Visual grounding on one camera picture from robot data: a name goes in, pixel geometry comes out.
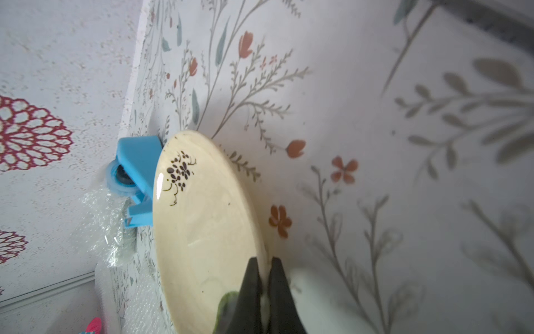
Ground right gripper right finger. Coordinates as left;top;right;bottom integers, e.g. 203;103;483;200
268;257;307;334

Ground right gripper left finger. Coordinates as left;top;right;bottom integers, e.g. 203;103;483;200
213;257;263;334

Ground floral table mat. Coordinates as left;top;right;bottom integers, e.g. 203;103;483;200
124;1;533;333

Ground cream plate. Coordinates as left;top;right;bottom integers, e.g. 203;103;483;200
152;130;270;333

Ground blue tape dispenser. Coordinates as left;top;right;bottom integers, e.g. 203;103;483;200
105;136;163;229

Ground white plush doll yellow glasses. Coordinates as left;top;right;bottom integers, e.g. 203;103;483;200
80;317;102;334

